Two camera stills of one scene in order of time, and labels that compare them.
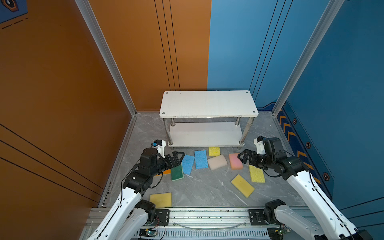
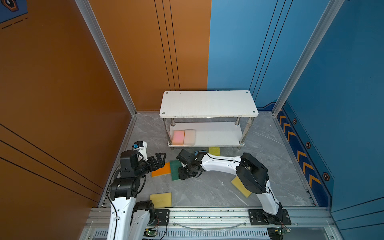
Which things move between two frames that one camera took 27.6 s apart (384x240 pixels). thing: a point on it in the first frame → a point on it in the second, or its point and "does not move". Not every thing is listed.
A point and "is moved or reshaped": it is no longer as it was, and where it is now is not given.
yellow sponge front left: x=162 y=200 does not move
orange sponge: x=168 y=171 does not move
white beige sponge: x=217 y=162 is moved or reshaped
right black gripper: x=246 y=152 → x=181 y=176
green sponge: x=177 y=173 does not move
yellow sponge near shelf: x=214 y=151 does not move
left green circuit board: x=148 y=232 does not move
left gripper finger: x=176 y=163 → x=153 y=167
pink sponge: x=235 y=162 is moved or reshaped
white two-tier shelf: x=201 y=118 does not move
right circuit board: x=277 y=233 does not move
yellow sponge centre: x=245 y=187 does not move
